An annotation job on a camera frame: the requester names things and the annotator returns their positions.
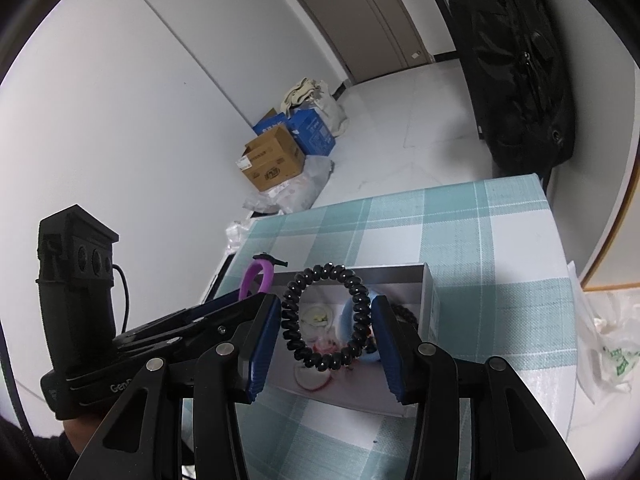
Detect person's left hand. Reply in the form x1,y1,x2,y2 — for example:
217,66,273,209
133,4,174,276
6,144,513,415
61,412,108,457

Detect white ring bracelet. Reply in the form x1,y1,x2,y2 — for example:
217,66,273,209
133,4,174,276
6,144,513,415
299,302,335,332

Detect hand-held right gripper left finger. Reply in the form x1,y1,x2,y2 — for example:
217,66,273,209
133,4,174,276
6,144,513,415
67,292,282,480

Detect small blue carton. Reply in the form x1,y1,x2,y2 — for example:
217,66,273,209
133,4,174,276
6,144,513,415
252,109,292,137

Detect teal checked tablecloth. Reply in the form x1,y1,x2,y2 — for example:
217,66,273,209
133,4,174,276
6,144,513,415
200,173,582,480

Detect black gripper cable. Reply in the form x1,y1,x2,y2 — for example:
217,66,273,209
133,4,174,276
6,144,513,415
112,264,132,335

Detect brown cardboard box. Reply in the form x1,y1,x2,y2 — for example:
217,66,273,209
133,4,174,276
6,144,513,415
237,124,307,192

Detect black spiral hair tie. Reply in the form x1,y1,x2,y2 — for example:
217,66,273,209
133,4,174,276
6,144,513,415
387,304,422,335
280,262,375,373

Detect large blue carton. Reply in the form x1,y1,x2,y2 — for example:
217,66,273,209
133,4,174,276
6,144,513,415
287,106,337,157

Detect grey door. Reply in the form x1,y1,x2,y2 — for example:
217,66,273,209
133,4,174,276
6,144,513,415
330,0,433,85

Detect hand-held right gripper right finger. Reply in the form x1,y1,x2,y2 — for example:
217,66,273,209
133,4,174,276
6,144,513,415
369,294,587,480

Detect person's left forearm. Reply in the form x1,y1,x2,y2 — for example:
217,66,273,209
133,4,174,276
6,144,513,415
0,417,86,480

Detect white plastic bag green print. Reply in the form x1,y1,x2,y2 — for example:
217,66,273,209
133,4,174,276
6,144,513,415
566,260,640,406

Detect clear plastic bags on floor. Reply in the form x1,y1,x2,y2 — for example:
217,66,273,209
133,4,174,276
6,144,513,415
225,154,334,252

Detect silver cardboard box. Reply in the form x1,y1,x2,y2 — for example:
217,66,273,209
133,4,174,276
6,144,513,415
270,262,442,419

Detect purple ring bracelet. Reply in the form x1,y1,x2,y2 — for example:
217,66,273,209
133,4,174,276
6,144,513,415
238,255,277,302

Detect blue ring bracelet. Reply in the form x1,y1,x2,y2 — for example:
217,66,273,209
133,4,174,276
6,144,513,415
341,287,387,365

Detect beige canvas bag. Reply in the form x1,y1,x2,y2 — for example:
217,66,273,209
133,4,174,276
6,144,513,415
280,78,327,117

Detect black backpack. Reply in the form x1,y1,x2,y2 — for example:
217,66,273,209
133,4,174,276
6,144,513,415
434,0,577,183

